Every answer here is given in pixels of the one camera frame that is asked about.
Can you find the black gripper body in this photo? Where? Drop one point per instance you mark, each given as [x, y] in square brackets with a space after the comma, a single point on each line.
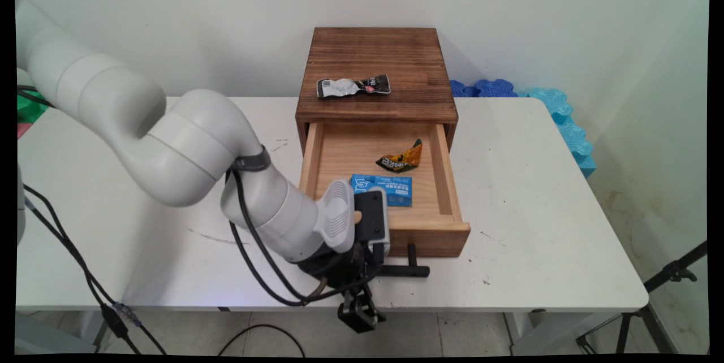
[339, 269]

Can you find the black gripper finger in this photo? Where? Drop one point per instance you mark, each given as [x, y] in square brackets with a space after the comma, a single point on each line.
[375, 306]
[353, 318]

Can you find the light wooden drawer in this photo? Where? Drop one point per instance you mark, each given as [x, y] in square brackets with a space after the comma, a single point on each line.
[435, 227]

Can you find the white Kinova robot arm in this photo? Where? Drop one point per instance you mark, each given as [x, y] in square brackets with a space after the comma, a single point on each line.
[186, 148]

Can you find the blue tissue packet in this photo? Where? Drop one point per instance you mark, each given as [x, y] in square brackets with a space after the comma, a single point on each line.
[390, 188]

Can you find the orange black snack packet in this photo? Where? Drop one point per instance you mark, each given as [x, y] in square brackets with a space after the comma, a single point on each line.
[403, 158]

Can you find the silver black snack packet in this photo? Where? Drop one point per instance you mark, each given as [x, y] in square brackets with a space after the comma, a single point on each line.
[345, 87]

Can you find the white table leg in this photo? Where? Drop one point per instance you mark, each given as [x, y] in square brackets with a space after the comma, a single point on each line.
[56, 332]
[557, 332]

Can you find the dark blue foam mat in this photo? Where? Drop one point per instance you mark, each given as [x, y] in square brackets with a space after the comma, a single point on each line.
[496, 88]
[461, 89]

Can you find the cyan foam mat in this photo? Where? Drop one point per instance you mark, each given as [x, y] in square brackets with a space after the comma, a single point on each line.
[571, 128]

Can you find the black tripod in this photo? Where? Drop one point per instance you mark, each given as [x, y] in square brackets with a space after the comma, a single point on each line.
[673, 272]

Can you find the red foam mat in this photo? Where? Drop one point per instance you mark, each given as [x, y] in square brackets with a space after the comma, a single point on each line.
[21, 130]

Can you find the green foam mat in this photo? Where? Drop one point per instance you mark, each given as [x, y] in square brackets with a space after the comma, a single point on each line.
[28, 111]

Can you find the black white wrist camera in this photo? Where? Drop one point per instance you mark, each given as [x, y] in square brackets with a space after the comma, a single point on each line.
[370, 219]

